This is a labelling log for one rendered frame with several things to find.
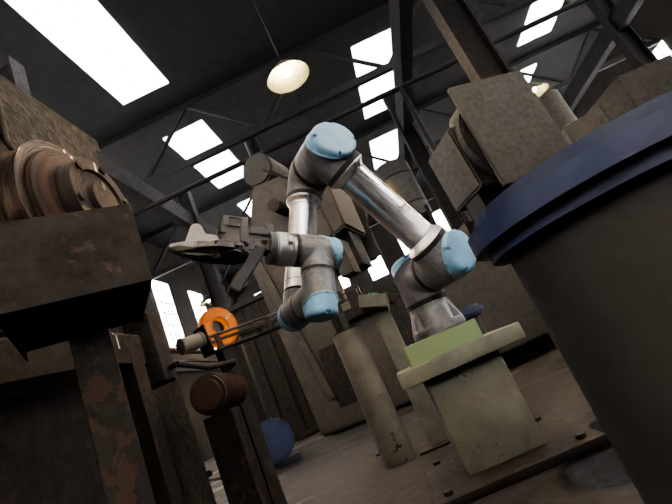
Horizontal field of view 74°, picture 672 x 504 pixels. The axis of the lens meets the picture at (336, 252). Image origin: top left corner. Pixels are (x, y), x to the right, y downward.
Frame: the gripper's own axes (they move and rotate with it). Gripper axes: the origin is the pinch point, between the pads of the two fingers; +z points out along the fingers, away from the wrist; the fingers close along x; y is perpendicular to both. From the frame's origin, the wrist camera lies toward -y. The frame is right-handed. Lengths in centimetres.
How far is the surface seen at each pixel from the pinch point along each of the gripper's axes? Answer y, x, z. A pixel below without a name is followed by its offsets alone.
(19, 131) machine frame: 72, -65, 47
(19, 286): -14.6, 15.5, 21.2
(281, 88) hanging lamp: 435, -361, -155
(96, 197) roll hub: 37, -44, 20
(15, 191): 30, -35, 37
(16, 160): 41, -36, 39
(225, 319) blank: 12, -82, -25
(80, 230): -5.2, 15.5, 14.9
